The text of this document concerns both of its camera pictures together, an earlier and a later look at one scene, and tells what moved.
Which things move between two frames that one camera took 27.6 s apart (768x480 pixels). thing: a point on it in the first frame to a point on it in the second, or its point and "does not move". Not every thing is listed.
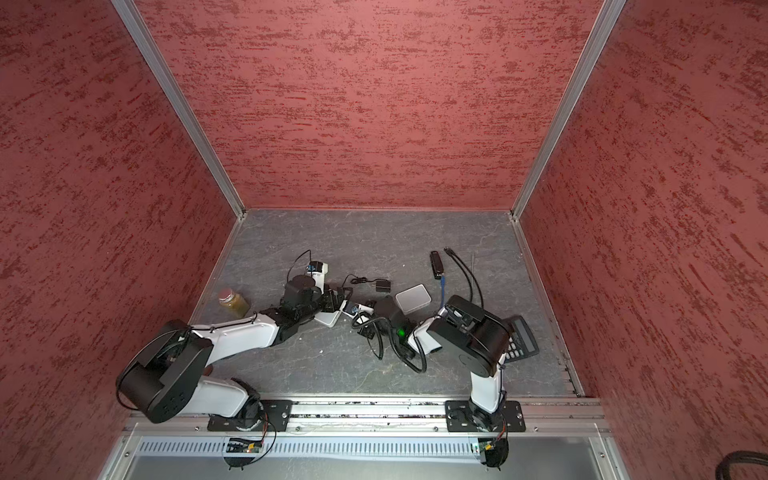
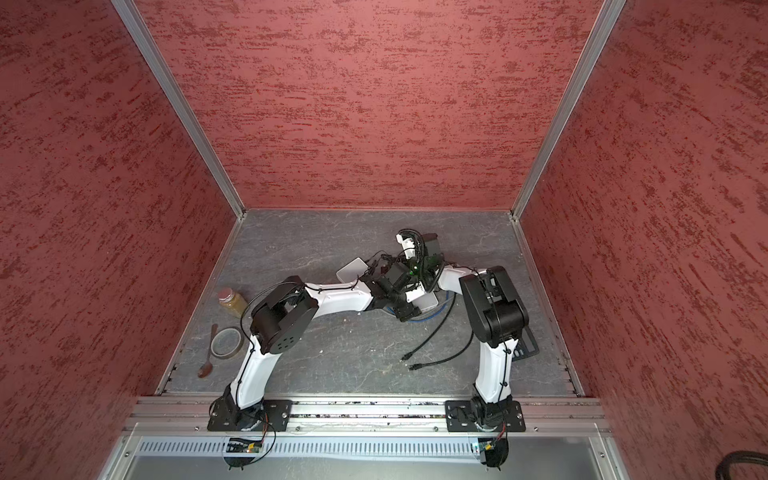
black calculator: x=521 y=341 does not move
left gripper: x=329 y=295 to x=406 y=312
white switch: x=329 y=318 to x=351 y=271
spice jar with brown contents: x=235 y=303 does not move
